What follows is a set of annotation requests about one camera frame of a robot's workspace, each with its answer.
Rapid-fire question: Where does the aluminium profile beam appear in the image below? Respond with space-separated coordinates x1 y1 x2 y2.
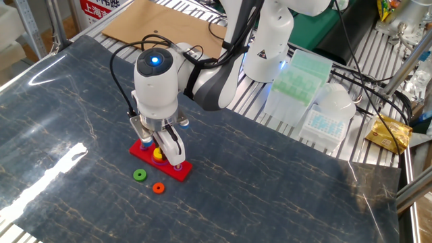
396 175 432 217

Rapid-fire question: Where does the gold foil snack packet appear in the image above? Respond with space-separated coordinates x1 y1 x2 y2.
364 113 413 155

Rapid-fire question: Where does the green board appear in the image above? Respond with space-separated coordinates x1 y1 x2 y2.
288 0 358 51

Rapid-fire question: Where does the blue pipette tip box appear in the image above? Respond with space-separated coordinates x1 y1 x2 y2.
298 103 350 153

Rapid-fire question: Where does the perforated metal shelf bracket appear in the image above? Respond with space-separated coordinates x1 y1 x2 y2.
13 0 48 60

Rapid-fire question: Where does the green pipette tip box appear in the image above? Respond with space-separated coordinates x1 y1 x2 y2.
263 49 333 128

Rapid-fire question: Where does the yellow red snack packet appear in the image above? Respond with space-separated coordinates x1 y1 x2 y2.
377 0 406 23

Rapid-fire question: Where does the aluminium profile post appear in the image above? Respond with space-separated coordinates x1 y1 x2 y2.
381 36 432 99

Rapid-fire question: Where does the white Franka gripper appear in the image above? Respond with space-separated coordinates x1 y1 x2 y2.
153 125 186 166

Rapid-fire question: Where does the red Hanoi base with pegs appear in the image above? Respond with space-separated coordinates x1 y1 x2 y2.
129 138 194 182

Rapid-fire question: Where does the white storage box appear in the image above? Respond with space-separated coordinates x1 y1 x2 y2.
0 3 26 51

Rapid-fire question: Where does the black sheet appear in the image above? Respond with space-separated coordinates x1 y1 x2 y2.
315 0 382 67

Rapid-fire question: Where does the black camera cable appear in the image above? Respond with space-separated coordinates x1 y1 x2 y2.
109 33 176 117

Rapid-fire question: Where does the white translucent plastic dome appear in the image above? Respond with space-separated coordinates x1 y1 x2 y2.
315 82 357 121

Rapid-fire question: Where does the red white sign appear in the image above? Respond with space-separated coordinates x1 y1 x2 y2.
79 0 126 26

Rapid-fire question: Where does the green Hanoi ring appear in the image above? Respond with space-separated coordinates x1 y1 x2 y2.
132 168 148 182

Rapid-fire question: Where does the dark blue marbled mat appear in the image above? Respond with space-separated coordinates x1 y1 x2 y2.
0 35 402 243

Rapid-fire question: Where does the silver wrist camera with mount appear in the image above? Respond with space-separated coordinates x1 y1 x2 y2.
130 114 157 149

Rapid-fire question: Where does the black table cable bundle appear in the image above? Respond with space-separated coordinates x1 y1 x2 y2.
332 65 413 126

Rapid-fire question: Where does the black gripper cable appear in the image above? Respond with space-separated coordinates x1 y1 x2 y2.
164 125 183 156

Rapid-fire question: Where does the brown cardboard sheet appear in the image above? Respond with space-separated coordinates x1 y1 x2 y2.
101 0 227 59

